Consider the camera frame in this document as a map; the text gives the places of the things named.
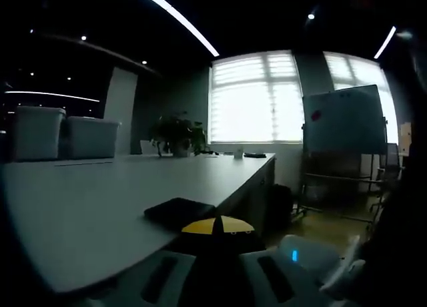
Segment black backpack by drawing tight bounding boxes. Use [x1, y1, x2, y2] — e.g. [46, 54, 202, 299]
[269, 184, 294, 228]

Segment window with white blinds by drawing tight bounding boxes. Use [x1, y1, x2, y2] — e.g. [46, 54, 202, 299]
[208, 49, 304, 144]
[322, 51, 400, 145]

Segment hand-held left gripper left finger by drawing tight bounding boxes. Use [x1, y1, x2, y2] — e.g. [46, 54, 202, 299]
[82, 217, 216, 307]

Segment long white flat strip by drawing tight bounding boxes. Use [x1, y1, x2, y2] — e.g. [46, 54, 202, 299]
[54, 160, 115, 167]

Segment white plastic storage box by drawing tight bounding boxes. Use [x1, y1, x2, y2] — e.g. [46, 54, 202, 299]
[11, 105, 67, 162]
[59, 115, 121, 160]

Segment potted green plant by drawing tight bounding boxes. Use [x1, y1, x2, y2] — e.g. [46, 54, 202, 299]
[149, 111, 209, 158]

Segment black case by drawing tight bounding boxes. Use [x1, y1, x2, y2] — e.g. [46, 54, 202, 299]
[143, 197, 216, 231]

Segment whiteboard on stand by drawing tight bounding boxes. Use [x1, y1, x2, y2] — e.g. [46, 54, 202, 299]
[296, 83, 390, 224]

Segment white square column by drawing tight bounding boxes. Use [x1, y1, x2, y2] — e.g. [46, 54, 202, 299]
[102, 66, 139, 156]

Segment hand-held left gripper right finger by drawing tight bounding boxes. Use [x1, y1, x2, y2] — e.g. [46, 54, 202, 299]
[215, 214, 345, 307]

